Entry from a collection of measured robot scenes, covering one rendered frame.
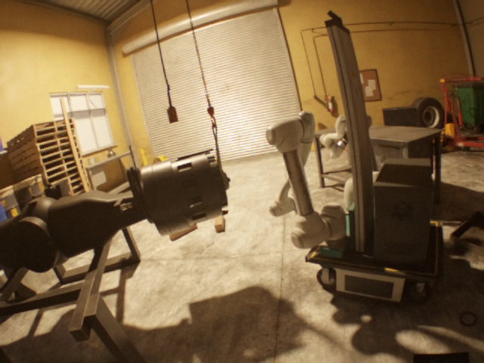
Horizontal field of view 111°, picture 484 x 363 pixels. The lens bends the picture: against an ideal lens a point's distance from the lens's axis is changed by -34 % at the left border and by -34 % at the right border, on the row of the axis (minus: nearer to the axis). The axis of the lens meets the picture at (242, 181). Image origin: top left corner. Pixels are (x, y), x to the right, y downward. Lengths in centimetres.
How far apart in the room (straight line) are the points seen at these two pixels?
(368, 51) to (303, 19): 205
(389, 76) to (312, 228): 670
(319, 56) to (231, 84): 259
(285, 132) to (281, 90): 571
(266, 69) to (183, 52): 251
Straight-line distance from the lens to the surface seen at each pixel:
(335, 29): 150
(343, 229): 159
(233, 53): 732
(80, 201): 193
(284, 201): 163
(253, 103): 707
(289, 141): 133
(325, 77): 718
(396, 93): 780
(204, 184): 168
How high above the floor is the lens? 133
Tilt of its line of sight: 15 degrees down
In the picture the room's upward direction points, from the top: 13 degrees counter-clockwise
